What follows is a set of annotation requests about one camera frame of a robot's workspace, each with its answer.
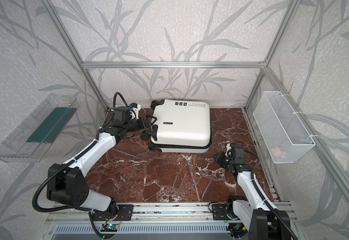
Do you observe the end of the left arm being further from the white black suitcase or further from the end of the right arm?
the end of the right arm

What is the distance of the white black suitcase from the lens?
0.84 m

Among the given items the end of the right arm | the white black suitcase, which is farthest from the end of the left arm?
the end of the right arm
